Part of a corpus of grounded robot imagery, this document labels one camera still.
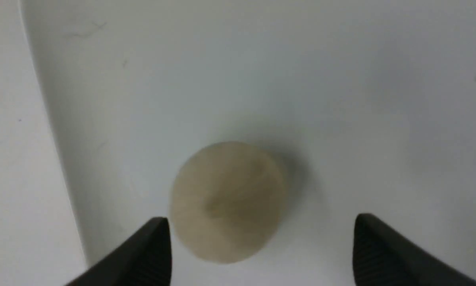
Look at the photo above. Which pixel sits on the white square plate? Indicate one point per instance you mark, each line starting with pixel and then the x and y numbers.
pixel 369 104

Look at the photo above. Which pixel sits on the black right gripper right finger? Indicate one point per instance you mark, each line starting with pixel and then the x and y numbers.
pixel 383 257

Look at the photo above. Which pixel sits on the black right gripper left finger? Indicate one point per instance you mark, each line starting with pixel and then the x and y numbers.
pixel 145 259

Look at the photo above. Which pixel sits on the white steamed bun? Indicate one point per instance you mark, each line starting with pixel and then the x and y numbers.
pixel 228 200

